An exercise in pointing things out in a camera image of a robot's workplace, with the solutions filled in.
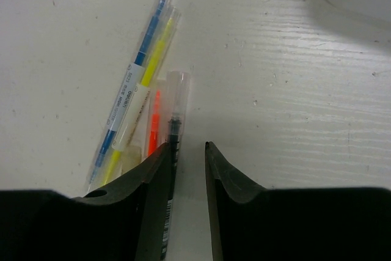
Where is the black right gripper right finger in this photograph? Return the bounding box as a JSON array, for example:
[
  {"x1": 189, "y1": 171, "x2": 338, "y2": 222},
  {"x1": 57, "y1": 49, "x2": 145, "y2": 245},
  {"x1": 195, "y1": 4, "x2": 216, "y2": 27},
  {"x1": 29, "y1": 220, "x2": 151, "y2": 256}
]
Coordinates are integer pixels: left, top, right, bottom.
[{"x1": 205, "y1": 142, "x2": 390, "y2": 260}]

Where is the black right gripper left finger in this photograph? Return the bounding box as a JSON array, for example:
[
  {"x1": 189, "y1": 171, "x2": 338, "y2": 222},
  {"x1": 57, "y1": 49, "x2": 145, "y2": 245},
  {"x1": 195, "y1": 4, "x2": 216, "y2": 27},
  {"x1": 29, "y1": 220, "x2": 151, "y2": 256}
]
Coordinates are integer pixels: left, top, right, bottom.
[{"x1": 1, "y1": 144, "x2": 171, "y2": 260}]

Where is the cream highlighter pen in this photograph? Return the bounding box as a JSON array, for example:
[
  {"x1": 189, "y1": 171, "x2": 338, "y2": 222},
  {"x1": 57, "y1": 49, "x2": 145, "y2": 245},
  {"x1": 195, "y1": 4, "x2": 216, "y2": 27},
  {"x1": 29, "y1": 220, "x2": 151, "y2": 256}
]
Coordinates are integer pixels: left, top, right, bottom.
[{"x1": 120, "y1": 145, "x2": 142, "y2": 175}]

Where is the yellow highlighter pen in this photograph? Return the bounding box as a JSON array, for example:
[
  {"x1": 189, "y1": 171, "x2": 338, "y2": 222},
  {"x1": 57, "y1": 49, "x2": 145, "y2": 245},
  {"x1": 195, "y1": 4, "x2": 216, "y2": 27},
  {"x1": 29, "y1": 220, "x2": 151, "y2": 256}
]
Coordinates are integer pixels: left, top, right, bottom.
[{"x1": 100, "y1": 6, "x2": 180, "y2": 186}]

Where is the orange highlighter pen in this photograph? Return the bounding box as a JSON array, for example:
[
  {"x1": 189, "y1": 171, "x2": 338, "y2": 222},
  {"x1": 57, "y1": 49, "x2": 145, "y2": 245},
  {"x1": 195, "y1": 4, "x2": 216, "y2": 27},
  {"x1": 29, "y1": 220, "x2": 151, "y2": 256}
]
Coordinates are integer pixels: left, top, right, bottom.
[{"x1": 144, "y1": 79, "x2": 166, "y2": 158}]

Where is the black gel pen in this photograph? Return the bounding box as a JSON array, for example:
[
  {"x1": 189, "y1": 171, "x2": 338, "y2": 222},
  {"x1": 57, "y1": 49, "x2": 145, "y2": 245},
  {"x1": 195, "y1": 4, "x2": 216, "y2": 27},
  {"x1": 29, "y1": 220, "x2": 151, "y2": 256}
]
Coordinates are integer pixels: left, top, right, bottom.
[{"x1": 159, "y1": 71, "x2": 191, "y2": 260}]

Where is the blue highlighter pen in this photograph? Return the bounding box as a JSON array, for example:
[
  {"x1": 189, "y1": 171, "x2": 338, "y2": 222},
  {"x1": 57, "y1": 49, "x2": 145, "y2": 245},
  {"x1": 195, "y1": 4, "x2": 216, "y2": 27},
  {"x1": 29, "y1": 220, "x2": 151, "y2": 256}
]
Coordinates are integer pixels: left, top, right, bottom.
[{"x1": 86, "y1": 0, "x2": 170, "y2": 190}]

